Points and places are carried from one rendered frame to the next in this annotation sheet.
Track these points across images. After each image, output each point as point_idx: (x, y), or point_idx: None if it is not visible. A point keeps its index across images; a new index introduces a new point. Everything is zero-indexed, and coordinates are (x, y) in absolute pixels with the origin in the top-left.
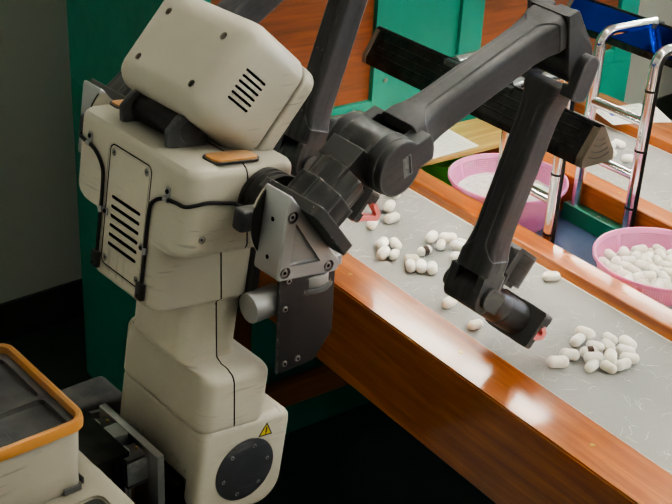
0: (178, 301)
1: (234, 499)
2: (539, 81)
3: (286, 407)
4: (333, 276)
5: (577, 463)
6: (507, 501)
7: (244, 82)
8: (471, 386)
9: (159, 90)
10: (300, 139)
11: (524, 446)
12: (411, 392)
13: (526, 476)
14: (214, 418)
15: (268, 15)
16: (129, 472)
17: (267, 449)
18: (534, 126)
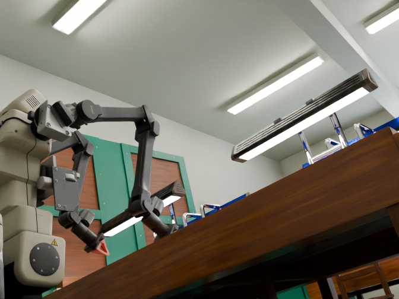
0: (8, 170)
1: (40, 273)
2: (142, 133)
3: None
4: (76, 178)
5: (195, 222)
6: (179, 279)
7: (31, 98)
8: (150, 244)
9: (1, 112)
10: None
11: (176, 242)
12: (130, 280)
13: (181, 255)
14: (27, 222)
15: (60, 235)
16: None
17: (56, 253)
18: (144, 143)
